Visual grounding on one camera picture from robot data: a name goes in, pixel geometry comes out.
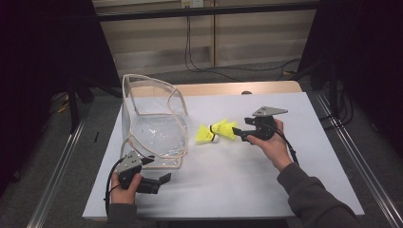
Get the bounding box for black floor cables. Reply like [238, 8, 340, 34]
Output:
[318, 80, 355, 131]

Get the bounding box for left hand-held gripper cable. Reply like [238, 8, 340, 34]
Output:
[104, 157, 126, 217]

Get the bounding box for black metal stand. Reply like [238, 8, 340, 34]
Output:
[67, 75, 96, 134]

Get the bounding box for wooden table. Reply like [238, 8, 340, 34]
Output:
[126, 80, 303, 98]

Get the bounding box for black horizontal bar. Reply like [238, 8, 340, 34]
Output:
[94, 1, 321, 23]

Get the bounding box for clear plastic bag beige trim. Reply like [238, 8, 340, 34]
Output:
[119, 73, 189, 170]

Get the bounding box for person's right hand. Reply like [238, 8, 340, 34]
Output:
[246, 119, 294, 173]

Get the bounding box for hand-held gripper cable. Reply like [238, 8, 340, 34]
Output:
[104, 157, 126, 217]
[269, 123, 300, 167]

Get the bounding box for yellow floor cable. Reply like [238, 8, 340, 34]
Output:
[56, 99, 70, 114]

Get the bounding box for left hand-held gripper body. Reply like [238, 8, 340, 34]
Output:
[116, 150, 161, 195]

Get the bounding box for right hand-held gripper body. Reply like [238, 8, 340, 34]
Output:
[240, 105, 289, 143]

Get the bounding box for dark curtain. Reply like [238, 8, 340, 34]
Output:
[0, 0, 122, 198]
[297, 0, 403, 157]

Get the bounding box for white power socket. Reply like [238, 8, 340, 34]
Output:
[180, 0, 204, 9]

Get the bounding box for aluminium floor rail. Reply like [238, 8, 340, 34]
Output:
[27, 104, 92, 228]
[313, 90, 403, 228]

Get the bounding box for person's left hand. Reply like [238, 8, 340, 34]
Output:
[110, 173, 143, 205]

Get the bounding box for right hand-held gripper cable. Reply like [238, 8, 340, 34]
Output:
[269, 123, 300, 167]

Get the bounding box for black wall cable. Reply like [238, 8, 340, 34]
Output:
[184, 15, 243, 83]
[188, 15, 302, 73]

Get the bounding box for white table cover sheet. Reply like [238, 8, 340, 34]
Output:
[82, 91, 365, 220]

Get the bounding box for yellow shuttlecock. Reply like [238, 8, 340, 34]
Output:
[221, 122, 239, 141]
[208, 119, 229, 136]
[195, 123, 220, 145]

